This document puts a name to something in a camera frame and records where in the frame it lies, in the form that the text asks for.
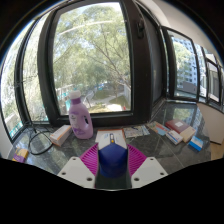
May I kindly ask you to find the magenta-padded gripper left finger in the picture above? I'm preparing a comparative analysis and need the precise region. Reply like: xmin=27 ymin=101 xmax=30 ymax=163
xmin=57 ymin=143 xmax=100 ymax=189

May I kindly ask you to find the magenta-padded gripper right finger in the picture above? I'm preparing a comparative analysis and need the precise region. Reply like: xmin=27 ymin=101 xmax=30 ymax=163
xmin=127 ymin=143 xmax=169 ymax=189

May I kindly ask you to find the blue and white computer mouse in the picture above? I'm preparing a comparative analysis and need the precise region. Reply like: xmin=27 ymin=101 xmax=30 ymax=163
xmin=97 ymin=132 xmax=129 ymax=179

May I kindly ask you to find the printed paper leaflet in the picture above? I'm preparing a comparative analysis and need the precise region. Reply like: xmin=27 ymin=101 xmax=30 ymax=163
xmin=122 ymin=125 xmax=151 ymax=139

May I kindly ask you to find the orange and white carton box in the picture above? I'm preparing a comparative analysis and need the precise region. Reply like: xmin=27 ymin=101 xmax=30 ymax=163
xmin=49 ymin=124 xmax=73 ymax=147

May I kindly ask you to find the white flat box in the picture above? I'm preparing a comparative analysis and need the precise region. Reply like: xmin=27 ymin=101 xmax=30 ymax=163
xmin=165 ymin=129 xmax=184 ymax=146

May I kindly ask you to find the colourful printed leaflet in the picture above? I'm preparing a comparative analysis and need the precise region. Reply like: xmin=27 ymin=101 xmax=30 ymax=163
xmin=146 ymin=121 xmax=171 ymax=137

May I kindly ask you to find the purple detergent bottle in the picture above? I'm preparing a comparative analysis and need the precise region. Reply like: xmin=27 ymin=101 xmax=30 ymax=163
xmin=68 ymin=89 xmax=95 ymax=140

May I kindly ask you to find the red book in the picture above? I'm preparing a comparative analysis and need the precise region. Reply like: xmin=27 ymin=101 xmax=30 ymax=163
xmin=165 ymin=119 xmax=197 ymax=144

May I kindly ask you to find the blue and white small box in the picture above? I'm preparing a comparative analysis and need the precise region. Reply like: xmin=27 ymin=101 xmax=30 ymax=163
xmin=188 ymin=135 xmax=205 ymax=152

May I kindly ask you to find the yellow and purple book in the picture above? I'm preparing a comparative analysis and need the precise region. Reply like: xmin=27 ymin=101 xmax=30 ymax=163
xmin=11 ymin=147 xmax=30 ymax=164

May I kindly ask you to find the black wire stand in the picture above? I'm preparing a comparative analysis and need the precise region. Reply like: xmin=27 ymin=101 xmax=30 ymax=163
xmin=27 ymin=125 xmax=55 ymax=156

